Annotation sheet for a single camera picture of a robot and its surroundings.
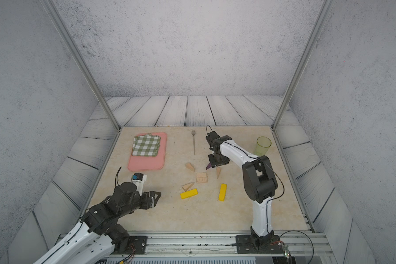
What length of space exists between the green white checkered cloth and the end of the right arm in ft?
1.35

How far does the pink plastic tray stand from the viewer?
3.40 feet

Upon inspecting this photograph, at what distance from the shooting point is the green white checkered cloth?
1066 mm
